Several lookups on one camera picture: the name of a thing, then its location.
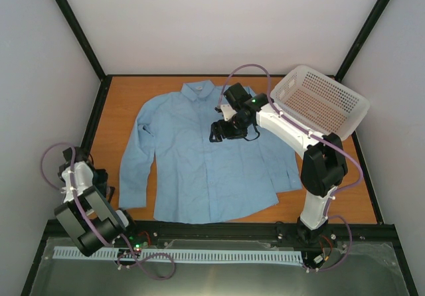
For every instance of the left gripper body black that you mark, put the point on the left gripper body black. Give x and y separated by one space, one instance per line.
99 180

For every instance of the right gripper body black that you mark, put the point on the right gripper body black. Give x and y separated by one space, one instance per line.
237 129

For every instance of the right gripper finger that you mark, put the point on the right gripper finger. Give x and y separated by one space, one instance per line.
215 137
216 127

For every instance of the light blue button shirt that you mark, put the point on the light blue button shirt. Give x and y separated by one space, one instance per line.
198 181

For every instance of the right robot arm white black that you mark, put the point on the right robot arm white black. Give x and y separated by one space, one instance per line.
323 167

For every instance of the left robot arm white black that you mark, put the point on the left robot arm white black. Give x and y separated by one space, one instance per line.
86 213

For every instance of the open black brooch box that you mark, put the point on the open black brooch box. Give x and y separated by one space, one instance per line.
110 193

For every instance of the white perforated plastic basket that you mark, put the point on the white perforated plastic basket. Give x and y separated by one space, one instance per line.
320 102

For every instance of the left red green controller board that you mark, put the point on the left red green controller board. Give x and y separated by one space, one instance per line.
140 241

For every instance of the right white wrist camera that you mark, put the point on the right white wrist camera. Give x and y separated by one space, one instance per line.
226 111

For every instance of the light blue slotted cable duct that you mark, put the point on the light blue slotted cable duct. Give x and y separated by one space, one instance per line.
184 256

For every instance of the right controller board with wires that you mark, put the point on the right controller board with wires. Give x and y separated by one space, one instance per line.
314 261

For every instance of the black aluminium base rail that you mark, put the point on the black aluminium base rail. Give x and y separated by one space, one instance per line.
282 235

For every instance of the right black frame post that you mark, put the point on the right black frame post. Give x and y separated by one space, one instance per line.
361 38

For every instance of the black frame post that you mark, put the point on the black frame post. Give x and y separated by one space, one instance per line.
361 38
81 37

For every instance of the left black frame post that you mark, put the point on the left black frame post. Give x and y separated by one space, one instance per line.
81 37

